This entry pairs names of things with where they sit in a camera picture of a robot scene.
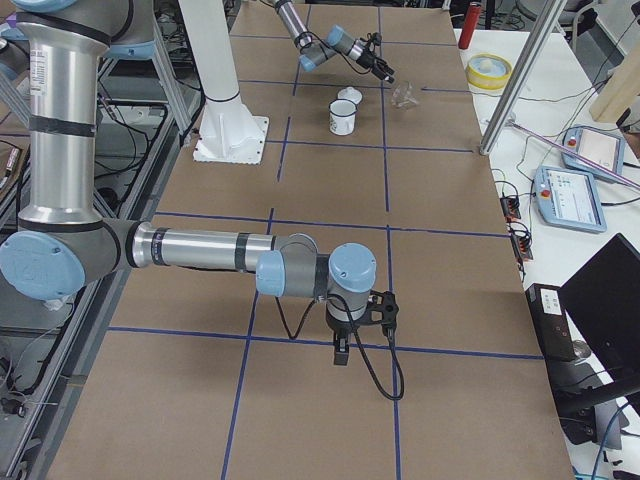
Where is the red cylinder bottle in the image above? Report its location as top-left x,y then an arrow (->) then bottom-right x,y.
458,1 -> 482,50

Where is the black desktop box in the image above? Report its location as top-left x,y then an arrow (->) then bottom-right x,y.
526,283 -> 579,362

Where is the orange circuit board upper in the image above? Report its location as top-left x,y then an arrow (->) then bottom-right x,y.
500,195 -> 521,221

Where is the far blue teach pendant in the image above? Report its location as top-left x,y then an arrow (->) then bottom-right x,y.
562,125 -> 625,182

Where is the near blue teach pendant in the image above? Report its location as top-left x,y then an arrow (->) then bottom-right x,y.
533,166 -> 607,233

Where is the orange circuit board lower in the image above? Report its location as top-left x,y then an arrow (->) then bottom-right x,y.
510,230 -> 533,262

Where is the aluminium frame post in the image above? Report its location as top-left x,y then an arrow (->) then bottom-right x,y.
479,0 -> 566,156

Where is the white cup lid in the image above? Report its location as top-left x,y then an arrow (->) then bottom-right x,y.
337,86 -> 363,105

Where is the blue teach pendant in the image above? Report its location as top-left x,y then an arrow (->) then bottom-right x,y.
562,125 -> 625,182
533,166 -> 607,233

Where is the wooden beam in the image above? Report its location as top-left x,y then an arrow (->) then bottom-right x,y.
589,43 -> 640,123

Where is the orange circuit board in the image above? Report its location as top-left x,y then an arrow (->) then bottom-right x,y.
500,195 -> 521,221
510,230 -> 533,262

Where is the black computer monitor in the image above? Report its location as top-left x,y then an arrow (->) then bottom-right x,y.
559,233 -> 639,373

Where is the white enamel cup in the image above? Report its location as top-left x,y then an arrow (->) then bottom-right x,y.
329,99 -> 357,136

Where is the yellow tape roll with dish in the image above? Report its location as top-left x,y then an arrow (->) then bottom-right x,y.
466,53 -> 513,90

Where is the pink grabber stick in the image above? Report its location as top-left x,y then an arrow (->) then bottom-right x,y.
505,120 -> 640,191

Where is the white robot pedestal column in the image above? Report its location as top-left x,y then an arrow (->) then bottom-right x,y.
179,0 -> 269,165

